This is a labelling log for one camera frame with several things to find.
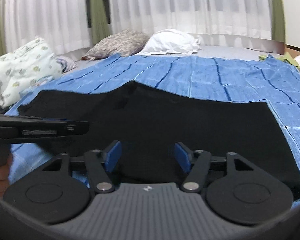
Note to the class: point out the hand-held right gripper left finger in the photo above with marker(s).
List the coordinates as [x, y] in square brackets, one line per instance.
[113, 155]

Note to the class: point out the floral pillow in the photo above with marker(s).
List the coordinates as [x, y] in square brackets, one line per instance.
[117, 43]

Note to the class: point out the wooden bed frame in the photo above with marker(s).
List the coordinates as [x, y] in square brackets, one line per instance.
[296, 48]

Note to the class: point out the white green patterned blanket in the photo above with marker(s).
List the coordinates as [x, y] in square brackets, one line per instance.
[22, 67]

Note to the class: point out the black pants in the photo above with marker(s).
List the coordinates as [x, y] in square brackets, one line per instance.
[165, 135]

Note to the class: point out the green cloth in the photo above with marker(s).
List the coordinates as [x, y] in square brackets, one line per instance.
[287, 60]

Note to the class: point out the grey bed sheet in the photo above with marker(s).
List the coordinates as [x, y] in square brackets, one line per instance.
[227, 51]

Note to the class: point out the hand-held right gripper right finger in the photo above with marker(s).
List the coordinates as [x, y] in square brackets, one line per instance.
[182, 158]

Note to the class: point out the striped cloth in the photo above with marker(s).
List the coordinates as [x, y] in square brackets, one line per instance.
[66, 63]

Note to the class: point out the blue checkered blanket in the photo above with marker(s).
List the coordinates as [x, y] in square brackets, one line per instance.
[215, 77]

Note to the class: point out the white pillow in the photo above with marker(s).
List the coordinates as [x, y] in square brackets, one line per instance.
[171, 42]

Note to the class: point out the white sheer curtain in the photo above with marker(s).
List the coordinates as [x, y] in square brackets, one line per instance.
[190, 5]
[45, 12]

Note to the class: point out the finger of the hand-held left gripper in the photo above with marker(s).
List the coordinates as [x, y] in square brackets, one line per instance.
[52, 128]

